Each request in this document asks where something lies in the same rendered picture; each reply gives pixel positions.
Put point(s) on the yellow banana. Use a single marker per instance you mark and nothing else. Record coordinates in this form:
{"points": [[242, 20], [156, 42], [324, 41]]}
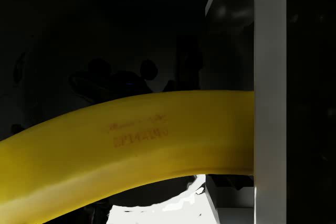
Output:
{"points": [[131, 142]]}

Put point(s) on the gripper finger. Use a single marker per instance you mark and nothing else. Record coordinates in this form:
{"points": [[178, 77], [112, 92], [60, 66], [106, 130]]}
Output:
{"points": [[231, 37], [233, 197]]}

